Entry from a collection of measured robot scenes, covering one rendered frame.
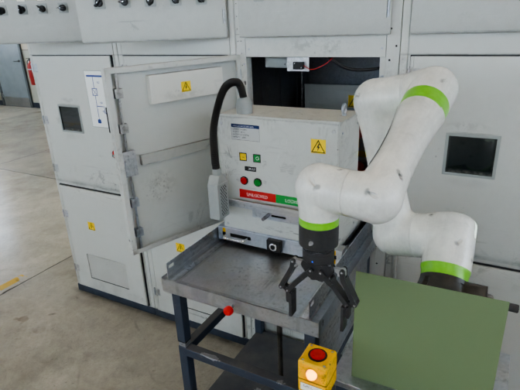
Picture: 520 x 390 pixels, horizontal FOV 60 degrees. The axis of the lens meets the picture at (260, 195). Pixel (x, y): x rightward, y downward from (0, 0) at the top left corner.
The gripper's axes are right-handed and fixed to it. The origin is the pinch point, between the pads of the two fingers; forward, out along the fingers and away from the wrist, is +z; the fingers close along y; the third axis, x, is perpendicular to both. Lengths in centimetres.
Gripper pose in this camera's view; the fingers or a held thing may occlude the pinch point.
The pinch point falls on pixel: (317, 316)
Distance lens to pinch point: 118.0
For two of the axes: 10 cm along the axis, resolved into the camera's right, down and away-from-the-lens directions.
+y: -8.8, -1.5, 4.5
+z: 0.3, 9.3, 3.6
